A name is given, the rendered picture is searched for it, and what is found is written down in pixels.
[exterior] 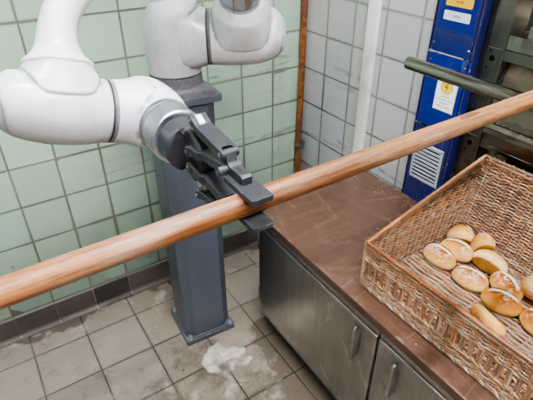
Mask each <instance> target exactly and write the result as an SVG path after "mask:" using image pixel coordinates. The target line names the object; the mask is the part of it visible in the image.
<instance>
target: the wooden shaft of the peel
mask: <svg viewBox="0 0 533 400"><path fill-rule="evenodd" d="M531 108H533V90H530V91H528V92H525V93H522V94H519V95H516V96H514V97H511V98H507V99H505V100H503V101H500V102H496V103H493V104H491V105H489V106H485V107H482V108H480V109H477V110H474V111H471V112H469V113H464V114H462V115H459V116H457V117H453V118H451V119H448V120H445V121H442V122H440V123H437V124H434V125H430V126H428V127H426V128H423V129H419V130H416V131H414V132H412V133H408V134H405V135H403V136H400V137H397V138H394V139H392V140H388V141H385V142H383V143H380V144H376V145H374V146H371V147H369V148H365V149H363V150H360V151H357V152H353V153H351V154H349V155H346V156H342V157H340V158H338V159H335V160H331V161H328V162H326V163H323V164H320V165H317V166H315V167H311V168H308V169H306V170H303V171H299V172H297V173H294V174H292V175H288V176H286V177H283V178H280V179H277V180H275V181H272V182H269V183H265V184H263V186H264V187H265V188H267V189H268V190H269V191H270V192H271V193H272V194H274V200H273V201H269V202H266V203H263V204H262V205H259V206H255V207H251V206H250V205H249V204H248V203H246V202H245V201H244V200H243V199H242V198H241V197H240V196H239V195H238V194H234V195H232V196H229V197H227V198H222V199H220V200H217V201H215V202H211V203H209V204H206V205H203V206H200V207H198V208H195V209H192V210H188V211H186V212H184V213H180V214H177V215H174V216H172V217H169V218H166V219H163V220H161V221H157V222H155V223H152V224H150V225H145V226H143V227H140V228H138V229H134V230H132V231H129V232H126V233H123V234H121V235H118V236H115V237H111V238H109V239H107V240H103V241H100V242H98V243H95V244H92V245H89V246H86V247H84V248H80V249H78V250H75V251H73V252H69V253H66V254H64V255H61V256H57V257H55V258H52V259H50V260H46V261H44V262H41V263H37V264H34V265H32V266H30V267H26V268H23V269H21V270H18V271H15V272H12V273H9V274H7V275H4V276H1V277H0V310H3V309H5V308H7V307H9V306H13V305H15V304H18V303H20V302H23V301H26V300H28V299H30V298H34V297H36V296H38V295H41V294H44V293H47V292H49V291H51V290H54V289H57V288H60V287H63V286H66V285H67V284H70V283H73V282H76V281H78V280H80V279H84V278H86V277H89V276H91V275H95V274H97V273H99V272H101V271H105V270H107V269H110V268H112V267H116V266H118V265H120V264H123V263H126V262H129V261H130V260H134V259H136V258H139V257H141V256H145V255H147V254H149V253H152V252H155V251H158V250H160V249H162V248H165V247H168V246H170V245H173V244H176V243H178V242H181V241H183V240H186V239H189V238H191V237H195V236H197V235H199V234H202V233H205V232H208V231H209V230H212V229H215V228H218V227H221V226H222V225H227V224H228V223H231V222H233V221H237V220H239V219H241V218H244V217H247V216H250V215H252V214H254V213H258V212H260V211H262V210H266V209H268V208H271V207H272V206H276V205H278V204H281V203H283V202H287V201H289V200H291V199H294V198H297V197H300V196H302V195H304V194H307V193H310V192H313V191H315V190H318V189H320V188H323V187H326V186H329V185H331V184H333V183H337V182H339V181H341V180H344V179H347V178H350V177H352V176H354V175H358V174H360V173H363V172H364V171H369V170H370V169H373V168H376V167H379V166H381V165H383V164H386V163H389V162H392V161H394V160H398V159H400V158H402V157H405V156H408V155H410V154H413V153H415V152H418V151H421V150H423V149H425V148H429V147H431V146H433V145H436V144H439V143H442V142H444V141H446V140H449V139H452V138H455V137H458V136H461V135H462V134H465V133H468V132H471V131H473V130H475V129H479V128H481V127H484V126H486V125H490V124H492V123H494V122H496V121H500V120H502V119H505V118H507V117H511V116H513V115H515V114H518V113H521V112H523V111H525V110H529V109H531Z"/></svg>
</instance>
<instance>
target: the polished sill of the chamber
mask: <svg viewBox="0 0 533 400"><path fill-rule="evenodd" d="M528 34H529V33H516V34H512V35H510V36H509V39H508V44H507V47H506V50H509V51H511V52H517V53H520V54H524V55H527V56H533V39H531V38H527V37H528Z"/></svg>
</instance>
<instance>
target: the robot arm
mask: <svg viewBox="0 0 533 400"><path fill-rule="evenodd" d="M92 1H93V0H44V2H43V4H42V7H41V9H40V13H39V16H38V20H37V24H36V33H35V40H34V44H33V48H32V50H31V51H30V52H29V53H28V54H27V55H26V56H24V57H23V58H21V66H20V67H19V68H18V69H7V70H4V71H2V72H0V129H1V130H2V131H3V132H5V133H7V134H9V135H11V136H12V137H16V138H18V139H22V140H27V141H32V142H37V143H42V144H57V145H88V144H97V143H118V144H130V145H135V146H139V147H142V148H149V149H151V150H152V151H153V152H154V153H155V154H156V156H157V157H159V158H160V159H161V160H162V161H165V162H168V163H170V164H171V165H172V166H173V167H175V168H177V169H179V170H182V171H187V172H189V173H190V175H191V177H192V179H193V180H195V181H197V184H198V187H199V188H197V191H195V196H196V198H197V199H202V200H203V201H204V202H205V203H206V204H209V203H211V202H215V201H217V200H220V199H222V198H227V197H229V196H232V195H234V194H238V195H239V196H240V197H241V198H242V199H243V200H244V201H245V202H246V203H248V204H249V205H250V206H251V207H255V206H259V205H262V204H263V203H266V202H269V201H273V200H274V194H272V193H271V192H270V191H269V190H268V189H267V188H265V187H264V186H263V185H262V184H261V183H259V182H258V181H257V180H256V179H254V178H253V177H252V175H251V173H250V172H248V171H247V170H246V169H244V168H243V167H242V163H241V162H240V161H239V160H238V159H237V157H236V156H238V155H239V154H240V151H239V149H238V147H237V146H236V145H235V144H234V143H233V142H232V141H230V140H229V139H228V138H227V137H226V136H225V135H224V134H223V133H222V132H221V131H220V130H219V129H218V128H217V127H216V126H215V125H214V124H213V123H212V122H211V121H210V119H209V117H208V115H207V114H206V113H199V114H196V113H195V112H193V111H192V110H190V109H189V108H188V107H187V106H186V105H185V103H184V101H183V99H185V98H192V97H197V96H202V95H210V94H215V93H216V89H215V87H212V86H210V85H209V84H208V83H206V82H205V81H204V80H203V76H202V72H201V68H202V67H204V66H207V65H222V66H240V65H252V64H258V63H264V62H267V61H268V60H272V59H273V58H275V57H276V56H278V55H279V53H281V52H282V50H283V48H284V45H285V41H286V23H285V20H284V18H283V17H282V15H281V14H280V13H279V12H278V11H277V10H276V9H275V8H274V7H271V6H270V4H269V2H268V0H214V1H213V8H205V7H202V6H197V0H148V4H147V7H146V10H145V12H144V20H143V38H144V51H145V56H146V60H147V64H148V70H149V77H147V76H133V77H129V78H127V79H100V78H99V76H98V74H97V72H96V71H95V70H94V63H93V62H92V61H90V60H89V59H88V58H87V57H86V56H85V55H84V54H83V53H82V50H81V48H80V46H79V39H78V28H79V22H80V20H81V17H82V15H83V14H84V12H85V11H86V9H87V8H88V6H89V5H90V4H91V3H92ZM227 174H228V175H227ZM222 175H226V176H222ZM239 221H240V222H241V223H242V224H243V225H244V226H245V227H246V228H247V229H248V230H249V231H250V232H251V233H252V234H254V233H257V232H260V231H263V230H264V229H269V228H270V227H273V226H274V223H273V220H272V219H270V218H269V217H268V216H267V215H266V214H265V213H264V212H263V211H260V212H258V213H254V214H252V215H250V216H247V217H244V218H241V219H239Z"/></svg>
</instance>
